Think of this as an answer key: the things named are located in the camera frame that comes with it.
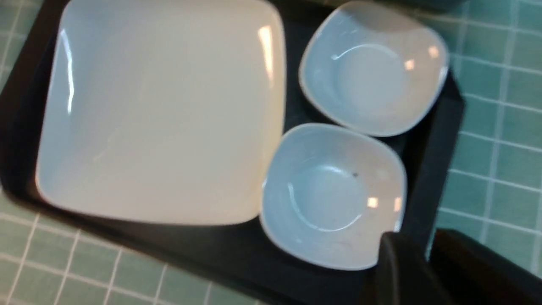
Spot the green checkered tablecloth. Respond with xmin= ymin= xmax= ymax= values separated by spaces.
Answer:
xmin=1 ymin=0 xmax=541 ymax=305

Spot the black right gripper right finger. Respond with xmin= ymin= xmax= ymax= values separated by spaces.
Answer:
xmin=429 ymin=229 xmax=542 ymax=305

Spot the white square rice plate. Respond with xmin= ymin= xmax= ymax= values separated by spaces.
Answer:
xmin=34 ymin=0 xmax=287 ymax=226

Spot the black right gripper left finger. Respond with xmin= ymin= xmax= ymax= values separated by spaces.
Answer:
xmin=360 ymin=232 xmax=454 ymax=305

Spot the white bowl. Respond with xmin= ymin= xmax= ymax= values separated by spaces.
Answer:
xmin=260 ymin=123 xmax=408 ymax=271
xmin=298 ymin=1 xmax=450 ymax=137

